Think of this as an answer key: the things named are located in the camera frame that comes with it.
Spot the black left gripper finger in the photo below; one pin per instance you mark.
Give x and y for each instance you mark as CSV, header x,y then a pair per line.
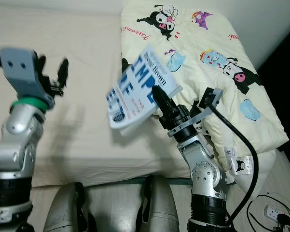
x,y
63,71

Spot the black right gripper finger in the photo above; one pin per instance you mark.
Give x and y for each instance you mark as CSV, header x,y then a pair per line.
x,y
161,100

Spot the white book with blue letters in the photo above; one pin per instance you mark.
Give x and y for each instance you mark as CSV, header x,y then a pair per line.
x,y
135,92

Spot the cream cartoon print blanket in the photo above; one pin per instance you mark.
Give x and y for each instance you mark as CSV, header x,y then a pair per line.
x,y
260,121

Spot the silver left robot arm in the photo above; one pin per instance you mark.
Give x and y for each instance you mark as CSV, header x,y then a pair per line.
x,y
14,145

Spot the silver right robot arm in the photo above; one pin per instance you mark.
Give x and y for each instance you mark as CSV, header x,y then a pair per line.
x,y
207,179

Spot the bed with cream sheet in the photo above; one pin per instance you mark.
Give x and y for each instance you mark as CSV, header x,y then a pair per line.
x,y
82,111

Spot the white blanket label tag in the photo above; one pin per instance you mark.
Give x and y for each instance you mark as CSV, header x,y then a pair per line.
x,y
240,166

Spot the grey right robot leg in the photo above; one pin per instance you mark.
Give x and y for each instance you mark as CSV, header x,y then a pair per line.
x,y
159,208

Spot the grey robot leg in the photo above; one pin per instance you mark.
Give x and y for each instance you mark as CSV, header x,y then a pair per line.
x,y
67,210
159,208

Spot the grey left robot leg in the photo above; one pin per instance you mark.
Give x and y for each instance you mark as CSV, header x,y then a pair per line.
x,y
67,210

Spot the white power strip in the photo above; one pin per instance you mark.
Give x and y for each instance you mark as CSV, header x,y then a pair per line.
x,y
272,211

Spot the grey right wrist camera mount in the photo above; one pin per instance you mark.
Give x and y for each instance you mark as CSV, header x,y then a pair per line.
x,y
210,99

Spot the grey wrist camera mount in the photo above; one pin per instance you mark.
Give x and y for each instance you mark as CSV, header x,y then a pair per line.
x,y
210,99
19,65

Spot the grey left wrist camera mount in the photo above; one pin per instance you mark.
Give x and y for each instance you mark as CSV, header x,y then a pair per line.
x,y
19,65

